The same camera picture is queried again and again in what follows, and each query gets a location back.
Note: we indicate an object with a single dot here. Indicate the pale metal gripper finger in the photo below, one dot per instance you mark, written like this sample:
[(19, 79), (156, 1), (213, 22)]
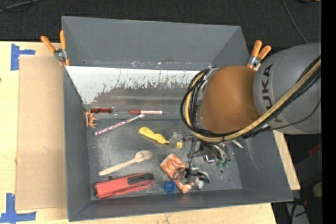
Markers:
[(175, 139)]

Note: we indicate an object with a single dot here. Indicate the yellow plastic toy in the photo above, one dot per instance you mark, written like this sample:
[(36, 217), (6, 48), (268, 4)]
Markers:
[(151, 135)]

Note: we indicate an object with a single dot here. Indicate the black and grey toy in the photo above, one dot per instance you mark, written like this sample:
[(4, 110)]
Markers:
[(202, 177)]

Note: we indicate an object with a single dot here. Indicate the red and white marker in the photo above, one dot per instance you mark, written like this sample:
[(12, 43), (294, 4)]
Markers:
[(147, 112)]

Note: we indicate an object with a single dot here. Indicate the blue bottle cap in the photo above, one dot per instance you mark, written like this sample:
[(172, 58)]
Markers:
[(170, 187)]

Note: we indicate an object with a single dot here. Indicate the wooden spork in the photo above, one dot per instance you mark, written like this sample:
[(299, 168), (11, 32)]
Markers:
[(126, 163)]

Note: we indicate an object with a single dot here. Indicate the pink patterned stick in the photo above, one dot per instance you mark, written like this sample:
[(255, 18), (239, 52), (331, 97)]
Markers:
[(118, 125)]

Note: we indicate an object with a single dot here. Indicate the red stapler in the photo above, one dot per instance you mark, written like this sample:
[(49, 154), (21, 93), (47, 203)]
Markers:
[(120, 186)]

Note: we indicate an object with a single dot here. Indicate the dark red marker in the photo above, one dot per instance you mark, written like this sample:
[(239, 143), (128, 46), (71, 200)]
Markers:
[(101, 111)]

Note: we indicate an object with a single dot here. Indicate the grey metal bin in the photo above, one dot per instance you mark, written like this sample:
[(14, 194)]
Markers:
[(147, 42)]

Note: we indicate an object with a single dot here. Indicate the brown cardboard board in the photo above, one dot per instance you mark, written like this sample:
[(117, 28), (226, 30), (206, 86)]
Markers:
[(39, 133)]

